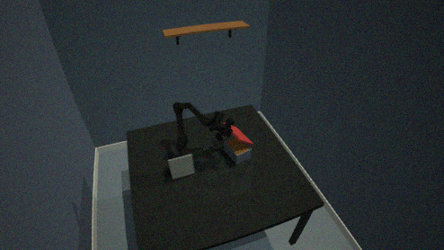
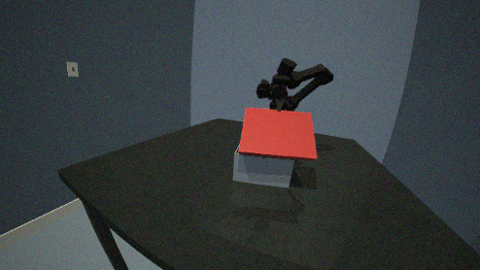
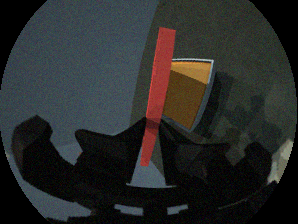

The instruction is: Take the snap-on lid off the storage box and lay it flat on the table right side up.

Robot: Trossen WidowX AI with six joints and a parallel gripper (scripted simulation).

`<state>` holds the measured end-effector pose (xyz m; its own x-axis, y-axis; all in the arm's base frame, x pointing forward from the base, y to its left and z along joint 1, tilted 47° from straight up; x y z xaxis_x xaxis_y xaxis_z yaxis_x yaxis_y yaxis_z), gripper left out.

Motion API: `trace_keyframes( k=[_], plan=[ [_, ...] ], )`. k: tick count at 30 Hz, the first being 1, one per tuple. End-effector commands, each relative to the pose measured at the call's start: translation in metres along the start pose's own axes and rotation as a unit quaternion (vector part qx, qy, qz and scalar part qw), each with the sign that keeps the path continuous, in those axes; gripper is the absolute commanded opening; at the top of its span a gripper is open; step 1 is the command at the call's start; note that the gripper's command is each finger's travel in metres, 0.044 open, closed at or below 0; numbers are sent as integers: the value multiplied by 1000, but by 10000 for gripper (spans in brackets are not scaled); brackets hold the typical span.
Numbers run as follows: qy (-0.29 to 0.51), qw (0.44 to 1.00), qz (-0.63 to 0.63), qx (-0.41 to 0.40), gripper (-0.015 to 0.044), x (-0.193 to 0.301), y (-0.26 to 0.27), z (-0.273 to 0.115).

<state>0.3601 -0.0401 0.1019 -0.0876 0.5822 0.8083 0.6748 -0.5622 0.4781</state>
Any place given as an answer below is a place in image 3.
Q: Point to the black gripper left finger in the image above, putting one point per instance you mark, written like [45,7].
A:
[123,147]

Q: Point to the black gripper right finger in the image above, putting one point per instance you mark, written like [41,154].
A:
[179,153]

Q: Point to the red box lid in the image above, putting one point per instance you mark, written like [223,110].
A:
[157,91]

